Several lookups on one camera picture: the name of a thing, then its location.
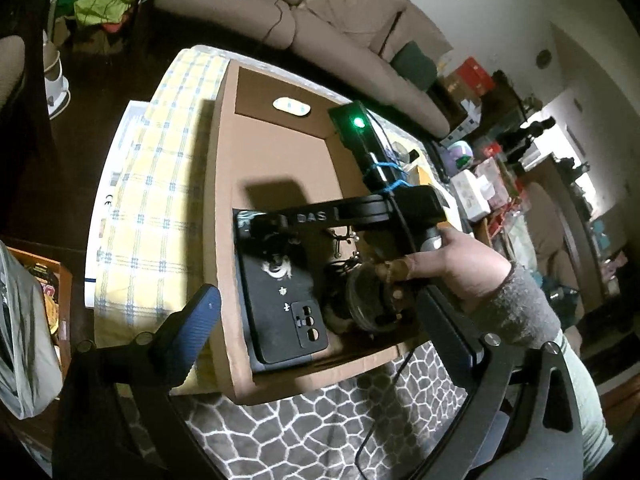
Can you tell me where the beige sofa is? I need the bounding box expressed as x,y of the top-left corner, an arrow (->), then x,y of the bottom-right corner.
152,0 -> 453,142

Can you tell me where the red box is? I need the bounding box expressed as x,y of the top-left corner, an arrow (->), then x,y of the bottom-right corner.
451,57 -> 496,94

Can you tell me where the white stool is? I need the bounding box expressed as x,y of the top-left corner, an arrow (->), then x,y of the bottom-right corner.
42,30 -> 71,114

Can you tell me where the brown cardboard box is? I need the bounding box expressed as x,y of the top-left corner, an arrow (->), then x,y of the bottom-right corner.
210,57 -> 427,407

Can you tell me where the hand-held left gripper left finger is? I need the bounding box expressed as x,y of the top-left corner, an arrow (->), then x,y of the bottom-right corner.
52,284 -> 223,480

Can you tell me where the white tissue box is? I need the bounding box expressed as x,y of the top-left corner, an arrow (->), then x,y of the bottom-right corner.
451,169 -> 492,222

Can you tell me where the white flat board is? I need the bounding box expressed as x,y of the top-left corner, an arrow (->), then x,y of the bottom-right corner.
82,100 -> 152,309

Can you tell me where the grey pebble pattern blanket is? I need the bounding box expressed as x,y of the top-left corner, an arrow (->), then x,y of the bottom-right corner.
172,339 -> 501,480

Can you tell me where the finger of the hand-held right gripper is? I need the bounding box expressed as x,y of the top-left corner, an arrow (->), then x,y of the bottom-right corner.
249,226 -> 302,249
235,202 -> 342,237

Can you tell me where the grey plastic bag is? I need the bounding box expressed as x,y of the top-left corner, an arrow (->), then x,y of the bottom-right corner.
0,240 -> 64,421

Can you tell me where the clear lidded round container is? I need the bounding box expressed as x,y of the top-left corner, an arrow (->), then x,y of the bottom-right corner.
320,260 -> 417,334

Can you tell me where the dark green cushion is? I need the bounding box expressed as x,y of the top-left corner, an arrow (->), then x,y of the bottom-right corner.
390,40 -> 440,92

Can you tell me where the black phone case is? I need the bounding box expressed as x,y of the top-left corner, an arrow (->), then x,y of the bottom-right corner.
235,232 -> 330,367

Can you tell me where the bright green cloth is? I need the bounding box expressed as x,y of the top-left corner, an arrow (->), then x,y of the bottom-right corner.
74,0 -> 132,29

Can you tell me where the yellow plaid cloth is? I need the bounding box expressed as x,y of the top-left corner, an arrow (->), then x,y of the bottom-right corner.
92,45 -> 237,397

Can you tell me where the white oval sticker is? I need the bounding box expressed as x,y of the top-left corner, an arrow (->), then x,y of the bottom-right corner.
272,96 -> 312,116

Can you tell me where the person's right hand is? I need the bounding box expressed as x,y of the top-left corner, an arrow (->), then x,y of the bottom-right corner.
375,227 -> 513,314

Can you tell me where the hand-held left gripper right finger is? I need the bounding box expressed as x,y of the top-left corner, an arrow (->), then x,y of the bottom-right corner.
414,289 -> 587,480

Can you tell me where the orange cardboard box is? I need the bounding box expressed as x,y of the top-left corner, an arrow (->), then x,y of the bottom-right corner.
7,246 -> 74,362

